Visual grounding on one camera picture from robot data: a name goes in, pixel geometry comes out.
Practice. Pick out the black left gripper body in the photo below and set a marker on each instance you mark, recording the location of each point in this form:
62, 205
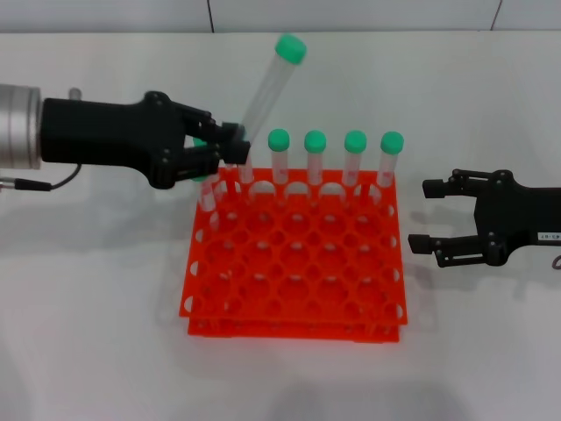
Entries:
109, 136

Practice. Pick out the orange plastic test tube rack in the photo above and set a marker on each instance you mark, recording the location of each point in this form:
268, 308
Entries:
298, 263

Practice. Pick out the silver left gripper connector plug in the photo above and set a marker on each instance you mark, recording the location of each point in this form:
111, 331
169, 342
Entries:
75, 94

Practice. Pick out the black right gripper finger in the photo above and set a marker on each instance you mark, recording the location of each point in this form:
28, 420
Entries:
421, 244
436, 187

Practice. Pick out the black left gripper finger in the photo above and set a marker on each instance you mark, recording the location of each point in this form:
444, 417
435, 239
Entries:
236, 152
228, 130

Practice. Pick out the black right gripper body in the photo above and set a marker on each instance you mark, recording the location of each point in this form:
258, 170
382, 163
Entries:
521, 219

